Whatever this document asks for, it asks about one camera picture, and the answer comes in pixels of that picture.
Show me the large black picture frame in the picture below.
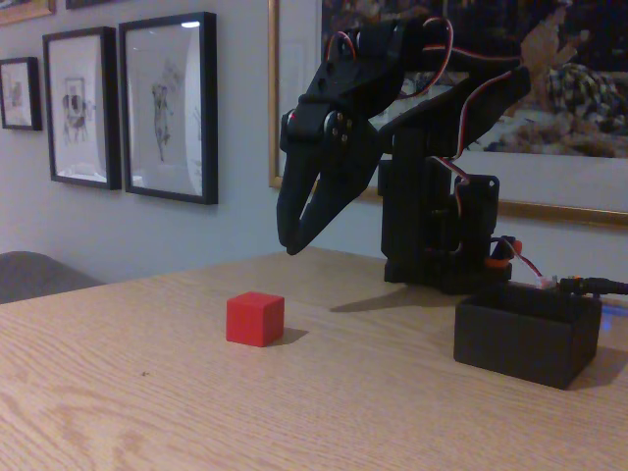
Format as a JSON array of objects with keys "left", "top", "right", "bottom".
[{"left": 118, "top": 12, "right": 220, "bottom": 206}]

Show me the small black picture frame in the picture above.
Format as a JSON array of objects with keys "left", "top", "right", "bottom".
[{"left": 0, "top": 56, "right": 43, "bottom": 132}]

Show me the gold framed large painting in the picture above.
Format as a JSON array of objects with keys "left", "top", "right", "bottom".
[{"left": 267, "top": 0, "right": 628, "bottom": 230}]

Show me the red cube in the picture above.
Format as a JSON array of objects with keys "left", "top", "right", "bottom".
[{"left": 225, "top": 290, "right": 287, "bottom": 348}]

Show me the black box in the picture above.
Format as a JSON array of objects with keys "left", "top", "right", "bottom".
[{"left": 452, "top": 286, "right": 603, "bottom": 392}]

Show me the dark picture frame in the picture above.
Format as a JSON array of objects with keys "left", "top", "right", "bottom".
[{"left": 65, "top": 0, "right": 130, "bottom": 11}]

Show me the medium black picture frame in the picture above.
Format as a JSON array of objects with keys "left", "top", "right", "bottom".
[{"left": 42, "top": 26, "right": 123, "bottom": 191}]

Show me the red white servo cable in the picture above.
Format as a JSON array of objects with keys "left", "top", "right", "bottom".
[{"left": 325, "top": 17, "right": 522, "bottom": 217}]

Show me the black power cable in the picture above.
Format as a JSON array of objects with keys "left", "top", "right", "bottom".
[{"left": 561, "top": 276, "right": 628, "bottom": 298}]

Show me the gold picture frame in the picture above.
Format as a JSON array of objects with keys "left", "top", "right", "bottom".
[{"left": 0, "top": 0, "right": 57, "bottom": 27}]

